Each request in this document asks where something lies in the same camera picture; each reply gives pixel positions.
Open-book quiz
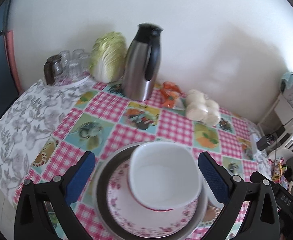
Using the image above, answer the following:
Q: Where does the brown glass jar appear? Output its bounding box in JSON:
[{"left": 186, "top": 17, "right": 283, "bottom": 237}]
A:
[{"left": 43, "top": 54, "right": 63, "bottom": 85}]

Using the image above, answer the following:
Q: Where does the colourful candy packet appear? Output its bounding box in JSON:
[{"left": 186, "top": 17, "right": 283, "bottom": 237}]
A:
[{"left": 271, "top": 161, "right": 283, "bottom": 183}]

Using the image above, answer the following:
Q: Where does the white shelf unit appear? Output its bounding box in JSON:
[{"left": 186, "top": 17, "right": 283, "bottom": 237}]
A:
[{"left": 258, "top": 72, "right": 293, "bottom": 135}]

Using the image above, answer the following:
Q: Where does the black power adapter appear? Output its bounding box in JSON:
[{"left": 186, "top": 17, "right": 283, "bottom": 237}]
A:
[{"left": 257, "top": 134, "right": 275, "bottom": 151}]

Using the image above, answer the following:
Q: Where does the napa cabbage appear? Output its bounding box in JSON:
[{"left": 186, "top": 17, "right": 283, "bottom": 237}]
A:
[{"left": 89, "top": 31, "right": 127, "bottom": 83}]

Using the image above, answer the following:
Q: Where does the black power cable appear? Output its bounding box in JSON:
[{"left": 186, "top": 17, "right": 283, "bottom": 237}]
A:
[{"left": 266, "top": 104, "right": 293, "bottom": 160}]

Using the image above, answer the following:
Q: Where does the metal round tray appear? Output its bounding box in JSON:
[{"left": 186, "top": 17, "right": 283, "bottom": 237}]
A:
[{"left": 93, "top": 142, "right": 208, "bottom": 239}]

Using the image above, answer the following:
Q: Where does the orange snack packet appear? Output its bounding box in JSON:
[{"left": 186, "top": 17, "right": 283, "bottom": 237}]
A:
[{"left": 160, "top": 81, "right": 182, "bottom": 109}]

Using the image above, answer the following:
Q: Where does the pink floral plate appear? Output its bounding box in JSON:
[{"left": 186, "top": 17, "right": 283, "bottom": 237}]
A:
[{"left": 106, "top": 160, "right": 197, "bottom": 238}]

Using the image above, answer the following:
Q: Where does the white power strip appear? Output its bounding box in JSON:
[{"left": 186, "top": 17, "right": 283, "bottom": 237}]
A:
[{"left": 249, "top": 133, "right": 260, "bottom": 160}]

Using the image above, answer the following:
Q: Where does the pink checkered tablecloth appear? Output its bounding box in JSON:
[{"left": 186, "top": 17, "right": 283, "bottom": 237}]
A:
[{"left": 13, "top": 81, "right": 272, "bottom": 240}]

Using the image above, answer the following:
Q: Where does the white round glass tray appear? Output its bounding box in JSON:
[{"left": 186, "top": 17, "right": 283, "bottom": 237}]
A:
[{"left": 53, "top": 72, "right": 91, "bottom": 87}]

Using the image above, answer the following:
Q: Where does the white bowl with red rim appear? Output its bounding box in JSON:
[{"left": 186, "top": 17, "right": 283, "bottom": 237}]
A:
[{"left": 128, "top": 141, "right": 202, "bottom": 211}]

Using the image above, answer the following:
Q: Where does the clear drinking glass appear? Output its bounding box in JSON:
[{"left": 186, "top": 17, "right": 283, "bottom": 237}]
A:
[
  {"left": 59, "top": 50, "right": 70, "bottom": 68},
  {"left": 66, "top": 59, "right": 82, "bottom": 80},
  {"left": 72, "top": 49, "right": 91, "bottom": 71}
]

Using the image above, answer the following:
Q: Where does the stainless steel thermos jug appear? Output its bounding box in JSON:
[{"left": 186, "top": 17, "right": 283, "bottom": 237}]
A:
[{"left": 122, "top": 23, "right": 163, "bottom": 101}]

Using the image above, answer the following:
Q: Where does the grey floral tablecloth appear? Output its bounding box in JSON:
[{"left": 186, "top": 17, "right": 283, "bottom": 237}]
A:
[{"left": 0, "top": 79, "right": 95, "bottom": 203}]

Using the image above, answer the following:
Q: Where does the bag of white buns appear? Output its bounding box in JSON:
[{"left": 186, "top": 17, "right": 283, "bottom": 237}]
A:
[{"left": 185, "top": 89, "right": 221, "bottom": 126}]

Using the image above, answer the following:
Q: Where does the pale blue bowl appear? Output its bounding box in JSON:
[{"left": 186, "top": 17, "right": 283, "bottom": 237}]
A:
[{"left": 203, "top": 178, "right": 224, "bottom": 209}]

